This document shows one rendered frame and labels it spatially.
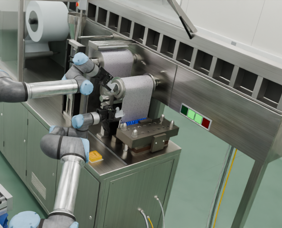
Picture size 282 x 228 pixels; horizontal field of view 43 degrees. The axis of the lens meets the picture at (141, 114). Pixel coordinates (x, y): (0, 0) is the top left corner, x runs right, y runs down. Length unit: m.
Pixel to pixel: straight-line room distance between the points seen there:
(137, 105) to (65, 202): 0.96
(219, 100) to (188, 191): 1.66
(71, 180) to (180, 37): 1.13
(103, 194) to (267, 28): 3.13
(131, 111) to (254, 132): 0.78
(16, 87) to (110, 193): 0.85
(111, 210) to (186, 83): 0.91
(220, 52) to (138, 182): 0.94
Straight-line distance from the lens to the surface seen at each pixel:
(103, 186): 2.08
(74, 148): 1.68
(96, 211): 2.22
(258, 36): 4.65
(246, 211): 2.39
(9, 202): 2.07
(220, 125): 2.10
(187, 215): 3.30
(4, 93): 1.74
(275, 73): 1.87
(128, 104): 2.24
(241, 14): 4.79
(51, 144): 1.71
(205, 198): 3.54
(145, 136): 2.18
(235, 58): 1.99
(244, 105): 1.98
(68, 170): 1.64
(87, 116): 2.06
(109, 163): 2.11
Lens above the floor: 2.09
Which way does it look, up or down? 26 degrees down
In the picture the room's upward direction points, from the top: 10 degrees clockwise
